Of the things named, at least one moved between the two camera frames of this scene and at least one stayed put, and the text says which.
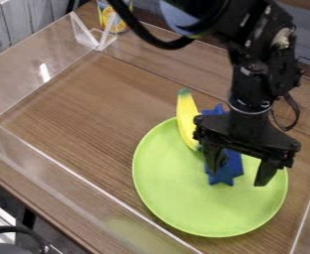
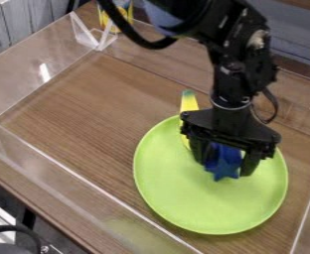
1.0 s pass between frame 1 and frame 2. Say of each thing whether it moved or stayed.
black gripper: moved
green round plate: stayed
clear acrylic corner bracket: stayed
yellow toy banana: stayed
